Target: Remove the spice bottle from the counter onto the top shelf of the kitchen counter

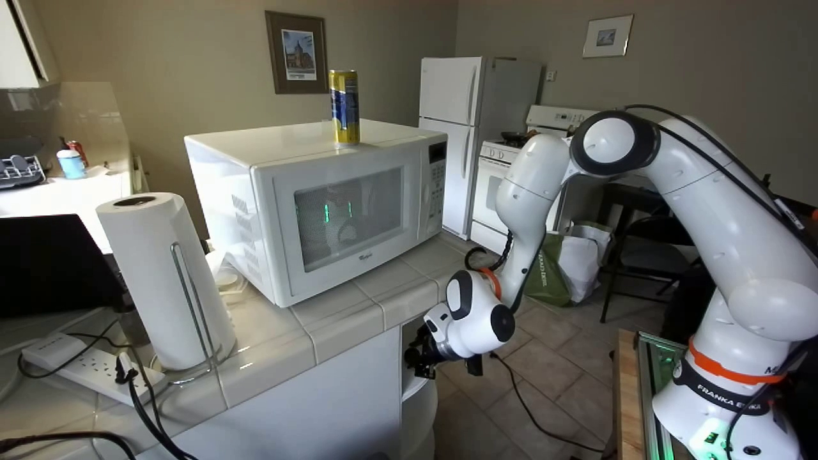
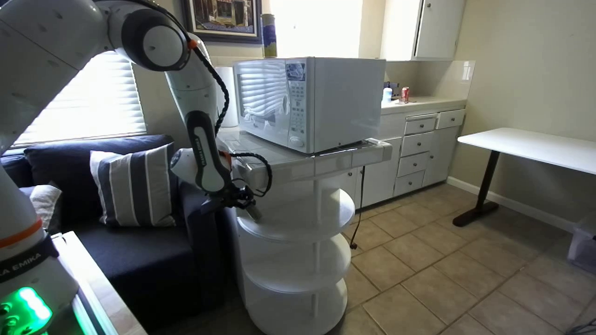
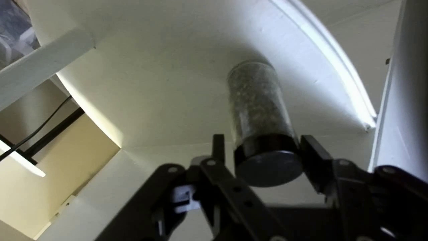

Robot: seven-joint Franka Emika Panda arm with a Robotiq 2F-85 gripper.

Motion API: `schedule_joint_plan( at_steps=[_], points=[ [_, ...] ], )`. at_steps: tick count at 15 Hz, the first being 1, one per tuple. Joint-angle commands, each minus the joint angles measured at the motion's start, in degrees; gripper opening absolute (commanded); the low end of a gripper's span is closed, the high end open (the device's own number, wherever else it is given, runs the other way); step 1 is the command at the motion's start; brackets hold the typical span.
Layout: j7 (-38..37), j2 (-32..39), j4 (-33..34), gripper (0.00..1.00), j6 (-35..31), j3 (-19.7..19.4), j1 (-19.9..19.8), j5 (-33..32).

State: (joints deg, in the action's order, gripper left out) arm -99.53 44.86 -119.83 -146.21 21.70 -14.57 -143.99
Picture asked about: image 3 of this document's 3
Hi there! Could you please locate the glass spice bottle black cap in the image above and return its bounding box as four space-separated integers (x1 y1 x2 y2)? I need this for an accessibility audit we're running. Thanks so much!
226 58 305 187

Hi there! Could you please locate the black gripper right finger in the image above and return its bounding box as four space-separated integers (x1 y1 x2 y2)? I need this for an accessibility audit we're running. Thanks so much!
298 132 428 241

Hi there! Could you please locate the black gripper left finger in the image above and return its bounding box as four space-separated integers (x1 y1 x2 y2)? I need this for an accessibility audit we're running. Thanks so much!
95 132 286 241

